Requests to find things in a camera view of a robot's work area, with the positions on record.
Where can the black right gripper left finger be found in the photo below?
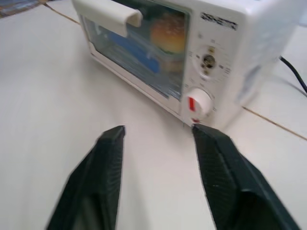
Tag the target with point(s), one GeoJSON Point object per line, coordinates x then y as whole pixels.
{"type": "Point", "coordinates": [96, 182]}

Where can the white toaster oven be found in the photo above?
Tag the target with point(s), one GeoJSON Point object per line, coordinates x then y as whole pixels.
{"type": "Point", "coordinates": [239, 48]}

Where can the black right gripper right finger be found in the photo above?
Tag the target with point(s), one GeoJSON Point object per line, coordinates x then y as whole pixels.
{"type": "Point", "coordinates": [239, 182]}

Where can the white red oven knob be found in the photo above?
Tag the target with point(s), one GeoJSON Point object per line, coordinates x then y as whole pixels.
{"type": "Point", "coordinates": [198, 100]}

